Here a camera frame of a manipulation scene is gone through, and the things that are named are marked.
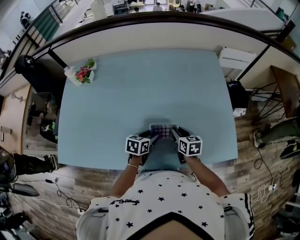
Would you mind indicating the black power adapter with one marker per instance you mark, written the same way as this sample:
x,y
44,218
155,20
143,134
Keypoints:
x,y
48,181

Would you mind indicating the white partition with black rail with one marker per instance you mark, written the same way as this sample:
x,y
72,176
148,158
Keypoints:
x,y
150,35

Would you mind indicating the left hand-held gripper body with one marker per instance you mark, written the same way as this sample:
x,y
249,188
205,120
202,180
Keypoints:
x,y
137,146

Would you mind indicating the white power strip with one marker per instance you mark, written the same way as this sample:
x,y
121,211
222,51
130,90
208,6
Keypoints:
x,y
272,187

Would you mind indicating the light wooden desk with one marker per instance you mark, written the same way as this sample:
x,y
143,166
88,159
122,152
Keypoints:
x,y
11,122

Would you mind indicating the black metal stair railing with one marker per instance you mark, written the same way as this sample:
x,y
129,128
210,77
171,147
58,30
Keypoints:
x,y
56,11

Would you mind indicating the white wooden chair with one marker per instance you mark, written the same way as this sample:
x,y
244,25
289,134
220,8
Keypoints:
x,y
236,58

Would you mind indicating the clear plastic box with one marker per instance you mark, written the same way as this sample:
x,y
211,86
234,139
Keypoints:
x,y
43,105

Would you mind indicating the person's right forearm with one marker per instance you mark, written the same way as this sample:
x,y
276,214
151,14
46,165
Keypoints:
x,y
208,178

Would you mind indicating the white star print shirt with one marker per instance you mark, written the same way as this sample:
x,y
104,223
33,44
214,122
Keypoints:
x,y
164,199

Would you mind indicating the person's left forearm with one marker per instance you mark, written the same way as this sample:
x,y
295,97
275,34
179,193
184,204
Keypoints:
x,y
125,182

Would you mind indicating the small pale desk ornament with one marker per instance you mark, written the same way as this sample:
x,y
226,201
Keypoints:
x,y
17,97

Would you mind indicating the white ceramic jar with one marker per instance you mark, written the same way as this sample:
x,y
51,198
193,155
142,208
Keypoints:
x,y
71,75

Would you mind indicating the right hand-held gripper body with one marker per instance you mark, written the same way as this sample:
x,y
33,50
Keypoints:
x,y
190,145

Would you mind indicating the black office chair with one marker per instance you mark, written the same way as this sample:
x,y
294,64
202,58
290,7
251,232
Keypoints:
x,y
39,75

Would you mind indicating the wooden table with black legs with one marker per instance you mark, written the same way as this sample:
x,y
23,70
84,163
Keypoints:
x,y
287,86

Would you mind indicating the pink flower pot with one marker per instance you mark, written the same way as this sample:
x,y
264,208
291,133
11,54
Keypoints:
x,y
84,72

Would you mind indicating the light blue table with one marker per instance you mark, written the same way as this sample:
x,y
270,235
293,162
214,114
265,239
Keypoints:
x,y
140,93

